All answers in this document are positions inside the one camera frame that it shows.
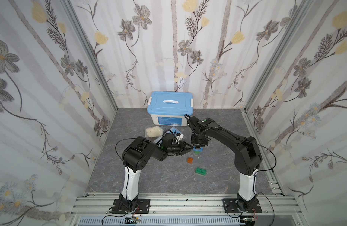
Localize blue lego brick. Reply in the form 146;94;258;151
193;147;203;152

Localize orange lego brick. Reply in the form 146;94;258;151
187;157;193;164

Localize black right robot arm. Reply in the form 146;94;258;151
184;114;263;212

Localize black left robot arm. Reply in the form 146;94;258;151
119;130;194;212

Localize long green lego brick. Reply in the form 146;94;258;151
195;167;207;176

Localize bagged blue face masks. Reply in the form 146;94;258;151
154;127;185;144

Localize blue lidded storage box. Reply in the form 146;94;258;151
147;91;193;127

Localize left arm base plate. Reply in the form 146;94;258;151
109;199;151;214

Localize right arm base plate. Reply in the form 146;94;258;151
222;198;263;214

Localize white slotted cable duct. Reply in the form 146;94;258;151
75;216;245;226

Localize aluminium front rail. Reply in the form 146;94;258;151
69;193;308;226

